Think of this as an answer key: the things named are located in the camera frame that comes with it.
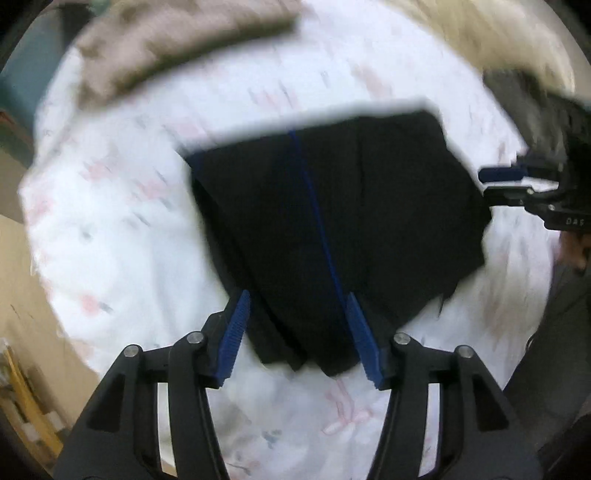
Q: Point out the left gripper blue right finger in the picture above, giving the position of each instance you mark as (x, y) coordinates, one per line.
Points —
(480, 436)

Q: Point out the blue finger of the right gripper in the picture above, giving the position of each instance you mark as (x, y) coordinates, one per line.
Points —
(516, 196)
(501, 174)

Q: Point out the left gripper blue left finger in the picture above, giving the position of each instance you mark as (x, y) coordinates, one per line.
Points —
(116, 437)

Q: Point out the black shorts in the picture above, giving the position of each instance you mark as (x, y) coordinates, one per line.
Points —
(375, 207)

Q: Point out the right hand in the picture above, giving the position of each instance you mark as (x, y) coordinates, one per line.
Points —
(574, 250)

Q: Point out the camouflage garment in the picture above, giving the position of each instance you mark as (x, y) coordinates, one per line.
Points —
(526, 102)

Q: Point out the wooden yellow rack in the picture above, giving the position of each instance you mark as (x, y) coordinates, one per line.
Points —
(26, 415)

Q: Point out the cream bear print duvet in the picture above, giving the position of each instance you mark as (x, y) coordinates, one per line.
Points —
(497, 35)

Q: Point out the folded bear print blanket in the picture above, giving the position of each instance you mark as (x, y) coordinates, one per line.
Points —
(134, 40)

